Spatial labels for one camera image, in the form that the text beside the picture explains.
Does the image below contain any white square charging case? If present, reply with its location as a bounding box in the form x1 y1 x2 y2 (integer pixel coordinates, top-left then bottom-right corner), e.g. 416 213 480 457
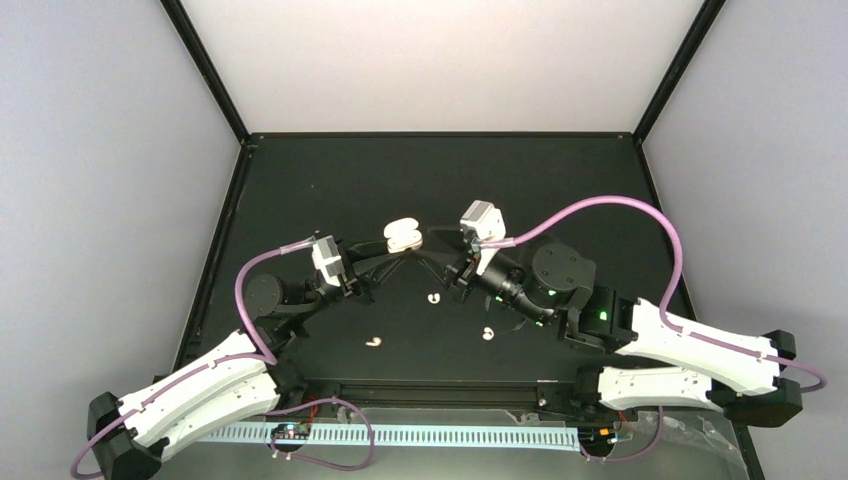
383 217 423 253

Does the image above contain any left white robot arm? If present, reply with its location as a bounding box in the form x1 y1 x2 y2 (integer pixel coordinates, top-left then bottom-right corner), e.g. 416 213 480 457
70 233 423 479

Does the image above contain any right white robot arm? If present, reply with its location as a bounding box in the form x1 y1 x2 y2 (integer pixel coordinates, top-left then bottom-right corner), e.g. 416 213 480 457
391 228 803 428

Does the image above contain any left circuit board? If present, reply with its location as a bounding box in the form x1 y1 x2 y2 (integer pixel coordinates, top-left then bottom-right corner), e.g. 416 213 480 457
271 422 312 443

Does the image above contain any circuit board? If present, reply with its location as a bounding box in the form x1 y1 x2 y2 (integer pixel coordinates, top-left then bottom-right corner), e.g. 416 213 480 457
578 428 633 445
271 422 312 443

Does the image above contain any right circuit board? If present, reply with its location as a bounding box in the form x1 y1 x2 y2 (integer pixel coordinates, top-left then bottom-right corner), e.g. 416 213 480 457
578 428 633 445

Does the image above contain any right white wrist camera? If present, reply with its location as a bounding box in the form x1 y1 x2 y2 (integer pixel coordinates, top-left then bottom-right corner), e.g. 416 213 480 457
460 200 506 244

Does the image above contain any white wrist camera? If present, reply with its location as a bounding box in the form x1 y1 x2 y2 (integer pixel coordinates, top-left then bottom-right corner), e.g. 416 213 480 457
311 235 345 287
460 200 506 244

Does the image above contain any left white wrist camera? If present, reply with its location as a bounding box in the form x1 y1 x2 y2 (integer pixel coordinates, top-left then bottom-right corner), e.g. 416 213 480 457
311 235 345 287

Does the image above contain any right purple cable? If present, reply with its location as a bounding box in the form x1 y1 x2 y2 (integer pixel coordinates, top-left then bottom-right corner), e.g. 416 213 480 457
476 195 829 395

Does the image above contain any black front rail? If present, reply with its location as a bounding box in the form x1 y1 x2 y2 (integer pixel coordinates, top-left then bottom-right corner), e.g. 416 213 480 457
278 379 596 409

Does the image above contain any purple looped cable front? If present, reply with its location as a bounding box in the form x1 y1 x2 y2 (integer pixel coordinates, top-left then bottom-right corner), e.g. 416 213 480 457
268 396 381 472

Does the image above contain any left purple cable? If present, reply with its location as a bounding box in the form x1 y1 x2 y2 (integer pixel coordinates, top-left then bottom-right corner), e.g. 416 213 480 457
69 236 319 480

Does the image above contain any white slotted cable duct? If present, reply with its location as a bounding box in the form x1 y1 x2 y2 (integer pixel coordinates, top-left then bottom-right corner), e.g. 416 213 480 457
201 422 580 452

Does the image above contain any black left frame post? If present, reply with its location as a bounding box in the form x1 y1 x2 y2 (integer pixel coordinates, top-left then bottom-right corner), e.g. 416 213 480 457
160 0 250 144

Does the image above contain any black frame post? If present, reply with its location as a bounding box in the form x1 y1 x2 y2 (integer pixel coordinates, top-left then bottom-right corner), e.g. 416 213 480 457
632 0 726 147
160 0 250 144

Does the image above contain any black right frame post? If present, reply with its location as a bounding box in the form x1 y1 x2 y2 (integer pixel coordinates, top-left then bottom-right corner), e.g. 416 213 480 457
632 0 726 147

